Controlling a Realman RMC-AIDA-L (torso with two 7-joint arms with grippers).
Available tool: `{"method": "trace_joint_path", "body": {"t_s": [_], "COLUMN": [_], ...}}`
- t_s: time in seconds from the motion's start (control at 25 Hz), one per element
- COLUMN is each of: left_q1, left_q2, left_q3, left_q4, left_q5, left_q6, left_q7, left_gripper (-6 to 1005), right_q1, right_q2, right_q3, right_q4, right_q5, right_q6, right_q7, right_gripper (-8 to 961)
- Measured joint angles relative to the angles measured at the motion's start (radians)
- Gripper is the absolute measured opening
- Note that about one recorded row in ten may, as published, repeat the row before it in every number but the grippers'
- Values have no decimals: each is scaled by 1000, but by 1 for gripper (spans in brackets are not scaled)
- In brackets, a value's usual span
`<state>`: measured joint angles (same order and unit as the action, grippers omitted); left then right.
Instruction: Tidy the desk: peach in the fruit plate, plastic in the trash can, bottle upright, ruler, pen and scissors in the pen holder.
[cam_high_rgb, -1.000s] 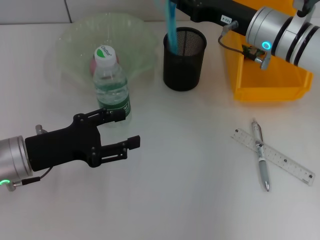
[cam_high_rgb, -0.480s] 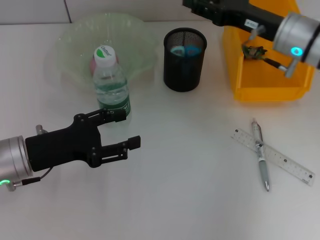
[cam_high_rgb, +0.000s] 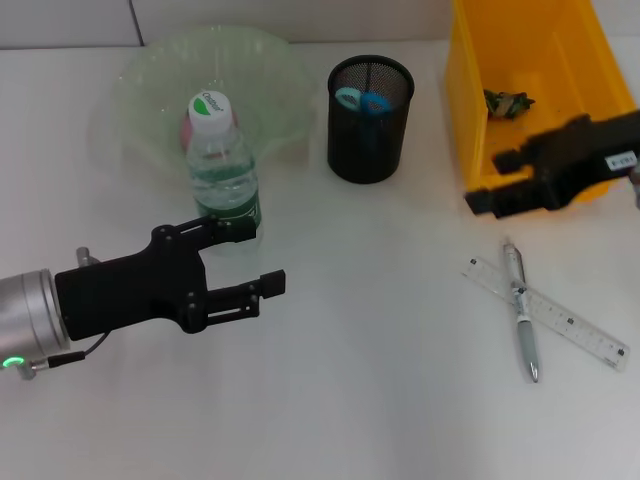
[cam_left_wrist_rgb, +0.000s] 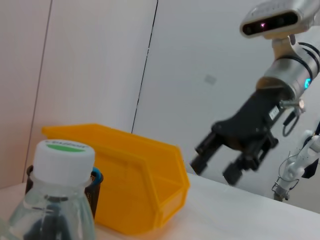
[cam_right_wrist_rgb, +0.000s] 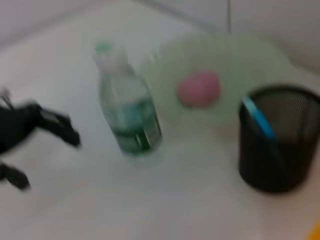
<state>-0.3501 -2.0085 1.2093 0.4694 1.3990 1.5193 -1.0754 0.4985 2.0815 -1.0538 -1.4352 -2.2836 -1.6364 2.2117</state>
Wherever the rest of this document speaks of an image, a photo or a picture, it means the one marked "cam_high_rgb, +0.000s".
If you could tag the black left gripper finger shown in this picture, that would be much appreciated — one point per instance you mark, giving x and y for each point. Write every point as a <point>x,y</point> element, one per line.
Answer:
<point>250,295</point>
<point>225,230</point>

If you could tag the yellow plastic bin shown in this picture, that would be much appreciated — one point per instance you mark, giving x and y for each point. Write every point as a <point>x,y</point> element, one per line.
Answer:
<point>540,65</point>

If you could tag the pink toy peach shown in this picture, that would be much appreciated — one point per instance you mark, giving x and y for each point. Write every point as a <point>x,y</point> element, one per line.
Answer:
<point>184,132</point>

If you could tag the black mesh pen holder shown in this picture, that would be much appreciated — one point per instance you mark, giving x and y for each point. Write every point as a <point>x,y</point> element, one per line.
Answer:
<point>367,150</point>

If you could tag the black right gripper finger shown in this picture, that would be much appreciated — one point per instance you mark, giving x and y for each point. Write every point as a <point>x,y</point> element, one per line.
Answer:
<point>505,200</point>
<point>515,155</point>

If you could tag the grey ballpoint pen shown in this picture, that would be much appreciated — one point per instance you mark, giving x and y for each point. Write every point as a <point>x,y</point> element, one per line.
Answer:
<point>527,340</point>

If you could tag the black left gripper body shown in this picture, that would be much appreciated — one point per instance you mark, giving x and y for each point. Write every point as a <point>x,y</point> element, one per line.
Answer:
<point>130,295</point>

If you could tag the green translucent fruit bowl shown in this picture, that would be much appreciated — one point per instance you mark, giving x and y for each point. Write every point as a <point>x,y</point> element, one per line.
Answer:
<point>250,75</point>

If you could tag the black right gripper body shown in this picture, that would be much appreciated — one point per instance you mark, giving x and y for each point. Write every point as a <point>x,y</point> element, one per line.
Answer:
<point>585,160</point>

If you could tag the clear green-label water bottle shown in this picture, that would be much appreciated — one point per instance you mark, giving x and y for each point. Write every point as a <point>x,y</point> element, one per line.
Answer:
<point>225,180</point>

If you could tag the green plastic wrapper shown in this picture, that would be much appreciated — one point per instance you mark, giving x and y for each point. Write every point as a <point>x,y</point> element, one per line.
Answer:
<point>507,104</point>

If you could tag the transparent plastic ruler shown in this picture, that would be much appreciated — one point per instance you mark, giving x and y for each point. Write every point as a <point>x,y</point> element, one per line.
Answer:
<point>575,320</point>

